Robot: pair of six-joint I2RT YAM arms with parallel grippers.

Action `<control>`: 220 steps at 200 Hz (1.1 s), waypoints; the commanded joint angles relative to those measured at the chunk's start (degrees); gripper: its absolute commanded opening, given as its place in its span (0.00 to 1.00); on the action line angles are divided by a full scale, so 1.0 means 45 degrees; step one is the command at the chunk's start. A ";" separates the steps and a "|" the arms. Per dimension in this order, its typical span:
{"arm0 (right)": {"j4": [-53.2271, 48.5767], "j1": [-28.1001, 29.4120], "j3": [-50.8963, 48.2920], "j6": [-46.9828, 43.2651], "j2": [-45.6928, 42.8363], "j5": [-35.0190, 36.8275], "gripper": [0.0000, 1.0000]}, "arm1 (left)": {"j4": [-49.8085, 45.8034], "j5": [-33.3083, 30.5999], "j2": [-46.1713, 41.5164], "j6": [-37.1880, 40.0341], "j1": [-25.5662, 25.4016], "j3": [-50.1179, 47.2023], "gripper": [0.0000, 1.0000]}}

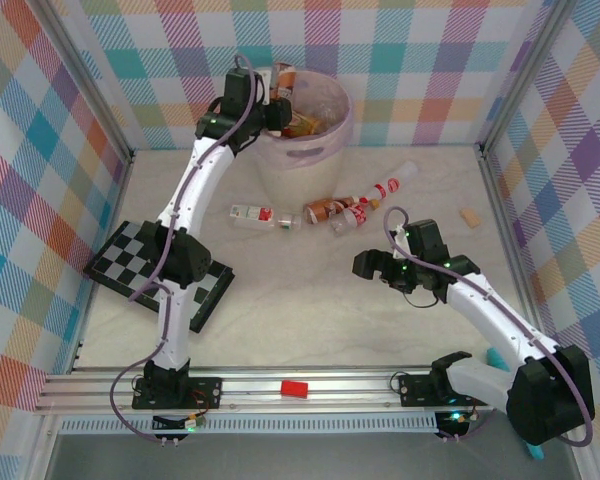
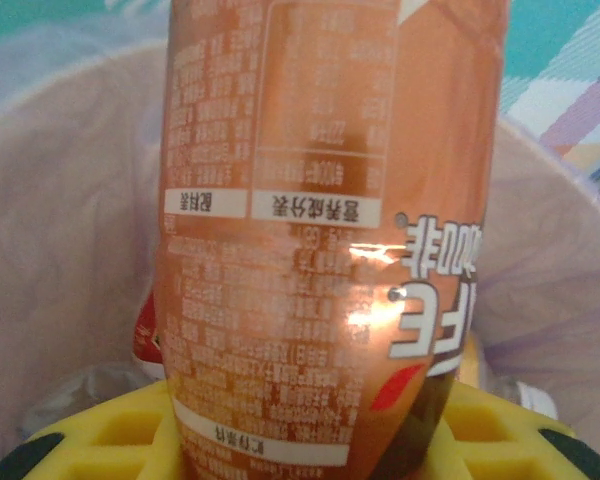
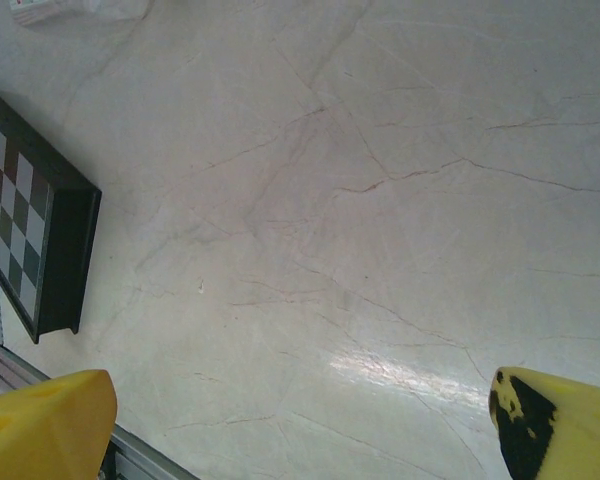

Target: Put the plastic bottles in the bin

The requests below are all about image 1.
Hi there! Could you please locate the orange label bottle red cap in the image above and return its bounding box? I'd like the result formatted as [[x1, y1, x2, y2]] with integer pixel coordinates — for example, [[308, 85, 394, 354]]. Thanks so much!
[[303, 195, 370, 225]]

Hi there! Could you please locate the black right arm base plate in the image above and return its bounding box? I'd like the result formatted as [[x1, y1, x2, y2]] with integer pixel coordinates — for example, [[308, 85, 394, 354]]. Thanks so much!
[[398, 372, 491, 407]]

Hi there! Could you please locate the red white carton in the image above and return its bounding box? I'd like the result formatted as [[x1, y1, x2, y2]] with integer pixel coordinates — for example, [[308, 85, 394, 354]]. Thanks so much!
[[229, 203, 276, 230]]

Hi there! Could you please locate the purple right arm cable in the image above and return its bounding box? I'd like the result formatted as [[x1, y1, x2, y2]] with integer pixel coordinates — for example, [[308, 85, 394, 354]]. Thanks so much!
[[383, 206, 595, 447]]

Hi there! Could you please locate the black silver checkerboard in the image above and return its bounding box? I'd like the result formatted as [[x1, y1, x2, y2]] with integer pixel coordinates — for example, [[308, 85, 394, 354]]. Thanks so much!
[[83, 219, 234, 335]]

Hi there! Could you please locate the beige waste bin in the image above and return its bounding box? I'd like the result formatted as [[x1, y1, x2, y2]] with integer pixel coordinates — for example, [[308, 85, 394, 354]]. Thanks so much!
[[252, 69, 355, 209]]

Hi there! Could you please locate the long white bottle red label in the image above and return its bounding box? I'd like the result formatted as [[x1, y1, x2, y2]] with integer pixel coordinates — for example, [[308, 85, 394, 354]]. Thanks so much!
[[362, 160, 420, 207]]

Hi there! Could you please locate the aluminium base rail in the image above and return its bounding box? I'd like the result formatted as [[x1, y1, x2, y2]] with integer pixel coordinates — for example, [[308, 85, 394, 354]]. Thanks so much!
[[33, 366, 511, 415]]

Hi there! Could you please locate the white slotted cable duct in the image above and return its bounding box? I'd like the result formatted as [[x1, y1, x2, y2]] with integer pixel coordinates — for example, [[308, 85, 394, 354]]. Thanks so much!
[[58, 417, 440, 435]]

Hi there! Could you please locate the small red block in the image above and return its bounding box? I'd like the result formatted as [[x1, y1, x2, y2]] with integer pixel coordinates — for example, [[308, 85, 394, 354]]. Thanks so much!
[[280, 380, 310, 400]]

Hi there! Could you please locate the pink plastic bin liner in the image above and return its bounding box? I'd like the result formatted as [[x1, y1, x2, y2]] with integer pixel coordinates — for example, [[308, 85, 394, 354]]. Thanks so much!
[[257, 69, 355, 161]]

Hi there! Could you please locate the teal pen tool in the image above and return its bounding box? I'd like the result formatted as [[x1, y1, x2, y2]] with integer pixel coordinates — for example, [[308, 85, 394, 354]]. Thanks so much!
[[485, 347, 546, 460]]

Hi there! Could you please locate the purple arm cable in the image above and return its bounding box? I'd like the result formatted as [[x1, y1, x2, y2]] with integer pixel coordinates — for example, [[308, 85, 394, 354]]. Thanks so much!
[[383, 206, 595, 447], [110, 53, 257, 445]]

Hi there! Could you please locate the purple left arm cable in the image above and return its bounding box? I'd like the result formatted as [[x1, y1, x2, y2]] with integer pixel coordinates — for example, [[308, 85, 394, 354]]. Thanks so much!
[[110, 53, 257, 445]]

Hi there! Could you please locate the small circuit board green light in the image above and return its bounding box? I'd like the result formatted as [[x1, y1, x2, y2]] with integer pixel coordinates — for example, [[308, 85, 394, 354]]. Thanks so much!
[[152, 413, 206, 434], [437, 409, 476, 437]]

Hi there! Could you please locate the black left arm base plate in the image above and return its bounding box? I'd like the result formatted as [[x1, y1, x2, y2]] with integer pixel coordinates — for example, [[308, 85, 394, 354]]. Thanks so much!
[[132, 375, 224, 411]]

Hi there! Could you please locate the orange label bottle pink cap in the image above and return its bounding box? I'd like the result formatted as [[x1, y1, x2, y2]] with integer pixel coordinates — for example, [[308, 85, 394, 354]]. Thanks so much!
[[273, 62, 297, 101]]

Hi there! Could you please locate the aluminium frame post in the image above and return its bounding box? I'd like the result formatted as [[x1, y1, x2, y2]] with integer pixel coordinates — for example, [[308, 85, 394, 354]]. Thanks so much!
[[38, 0, 135, 164], [479, 0, 579, 159]]

